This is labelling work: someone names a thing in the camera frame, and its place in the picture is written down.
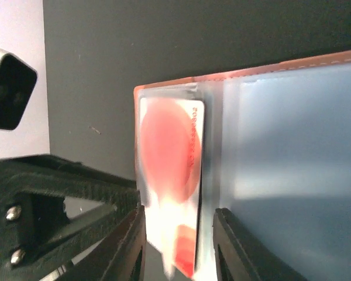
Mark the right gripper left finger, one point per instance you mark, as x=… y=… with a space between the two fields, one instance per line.
x=120 y=256

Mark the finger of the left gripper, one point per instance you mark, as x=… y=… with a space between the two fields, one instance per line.
x=54 y=212

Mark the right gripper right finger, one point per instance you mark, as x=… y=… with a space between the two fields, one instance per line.
x=240 y=255

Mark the red white credit card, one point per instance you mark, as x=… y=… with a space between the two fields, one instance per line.
x=169 y=153

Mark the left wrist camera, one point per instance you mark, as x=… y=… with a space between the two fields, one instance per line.
x=17 y=82

